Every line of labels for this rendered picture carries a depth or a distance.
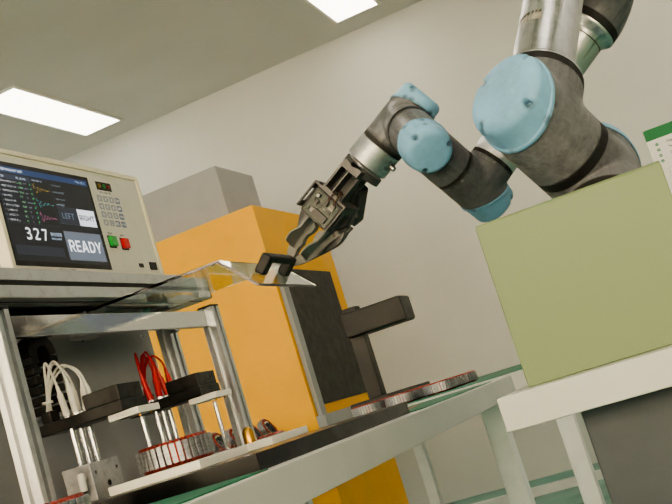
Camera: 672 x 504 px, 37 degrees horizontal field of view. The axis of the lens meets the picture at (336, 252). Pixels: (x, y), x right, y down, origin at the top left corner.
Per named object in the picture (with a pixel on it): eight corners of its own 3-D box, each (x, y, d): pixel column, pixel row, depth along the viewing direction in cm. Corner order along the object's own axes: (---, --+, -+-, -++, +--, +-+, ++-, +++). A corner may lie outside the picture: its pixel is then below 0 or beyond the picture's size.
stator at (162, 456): (227, 450, 149) (220, 425, 149) (200, 458, 138) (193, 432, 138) (159, 471, 151) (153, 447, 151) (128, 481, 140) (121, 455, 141)
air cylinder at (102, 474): (127, 490, 151) (117, 454, 152) (99, 499, 144) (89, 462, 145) (99, 498, 153) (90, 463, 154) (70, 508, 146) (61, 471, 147)
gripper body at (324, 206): (291, 206, 164) (337, 148, 161) (311, 210, 172) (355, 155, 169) (324, 236, 162) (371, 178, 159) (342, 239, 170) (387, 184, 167)
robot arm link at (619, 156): (673, 211, 131) (651, 153, 141) (610, 150, 125) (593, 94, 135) (598, 261, 136) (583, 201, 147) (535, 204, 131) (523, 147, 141)
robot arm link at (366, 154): (372, 135, 169) (406, 166, 166) (355, 156, 170) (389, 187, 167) (357, 129, 162) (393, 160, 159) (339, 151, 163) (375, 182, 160)
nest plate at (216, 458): (248, 452, 149) (246, 444, 149) (201, 468, 135) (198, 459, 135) (164, 478, 154) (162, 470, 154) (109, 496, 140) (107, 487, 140)
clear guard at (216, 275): (316, 286, 175) (306, 254, 176) (259, 285, 153) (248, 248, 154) (160, 342, 185) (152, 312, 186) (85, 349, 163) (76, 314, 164)
